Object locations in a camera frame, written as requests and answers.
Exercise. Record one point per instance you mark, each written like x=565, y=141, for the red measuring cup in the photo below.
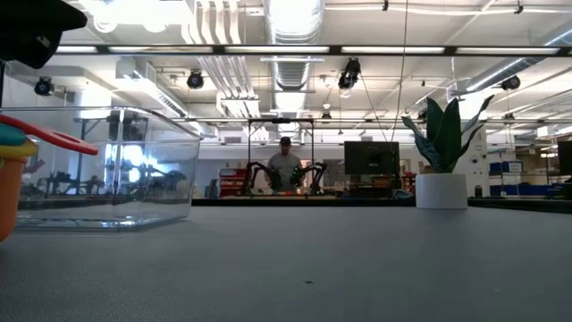
x=58, y=138

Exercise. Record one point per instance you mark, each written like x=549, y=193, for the teal measuring cup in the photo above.
x=11, y=134

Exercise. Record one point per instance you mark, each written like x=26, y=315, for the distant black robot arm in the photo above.
x=257, y=170
x=317, y=170

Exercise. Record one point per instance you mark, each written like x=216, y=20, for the person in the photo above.
x=284, y=167

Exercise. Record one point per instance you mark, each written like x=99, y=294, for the red parts cabinet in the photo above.
x=232, y=179

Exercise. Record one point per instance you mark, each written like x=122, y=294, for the black monitor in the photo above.
x=371, y=157
x=566, y=156

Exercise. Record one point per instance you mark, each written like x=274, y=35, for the grey table mat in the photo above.
x=313, y=259

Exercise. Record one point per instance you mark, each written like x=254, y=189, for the black hanging spotlight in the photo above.
x=195, y=79
x=43, y=86
x=350, y=73
x=510, y=82

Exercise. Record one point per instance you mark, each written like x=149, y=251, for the black overhead light beam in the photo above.
x=218, y=49

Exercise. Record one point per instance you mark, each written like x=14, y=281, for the clear plastic container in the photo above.
x=147, y=179

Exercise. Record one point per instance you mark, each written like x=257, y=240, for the white plant pot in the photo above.
x=440, y=192

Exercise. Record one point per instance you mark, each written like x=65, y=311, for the green snake plant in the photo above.
x=447, y=138

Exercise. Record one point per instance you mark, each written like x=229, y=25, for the blue storage bin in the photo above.
x=527, y=190
x=502, y=167

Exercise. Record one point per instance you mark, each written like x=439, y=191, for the distant black gantry frame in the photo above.
x=280, y=120

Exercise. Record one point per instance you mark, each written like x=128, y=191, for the black aluminium table frame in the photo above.
x=313, y=202

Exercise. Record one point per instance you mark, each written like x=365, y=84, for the silver round ceiling duct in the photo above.
x=292, y=67

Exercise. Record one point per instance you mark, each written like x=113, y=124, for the white rectangular ceiling duct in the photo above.
x=147, y=85

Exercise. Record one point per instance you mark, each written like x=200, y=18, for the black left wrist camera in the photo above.
x=31, y=31

